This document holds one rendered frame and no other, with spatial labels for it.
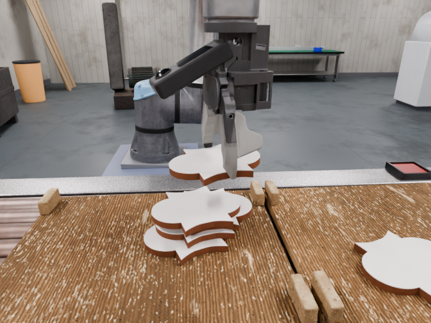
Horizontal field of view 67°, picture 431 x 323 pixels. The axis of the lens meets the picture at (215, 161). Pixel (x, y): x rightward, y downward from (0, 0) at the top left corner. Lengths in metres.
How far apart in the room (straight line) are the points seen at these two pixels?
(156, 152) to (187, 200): 0.43
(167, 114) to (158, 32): 8.15
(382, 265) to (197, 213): 0.27
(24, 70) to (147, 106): 5.87
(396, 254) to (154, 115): 0.68
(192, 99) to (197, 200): 0.45
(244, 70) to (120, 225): 0.33
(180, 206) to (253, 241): 0.13
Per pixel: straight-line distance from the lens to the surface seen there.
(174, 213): 0.51
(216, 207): 0.52
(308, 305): 0.41
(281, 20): 9.31
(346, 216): 0.63
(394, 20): 10.48
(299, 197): 0.67
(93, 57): 8.78
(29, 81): 6.77
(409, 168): 0.92
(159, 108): 0.94
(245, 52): 0.47
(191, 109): 0.93
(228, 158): 0.44
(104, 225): 0.59
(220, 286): 0.45
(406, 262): 0.54
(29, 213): 0.72
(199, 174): 0.46
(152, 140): 0.96
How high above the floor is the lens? 1.25
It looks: 22 degrees down
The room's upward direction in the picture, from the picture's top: straight up
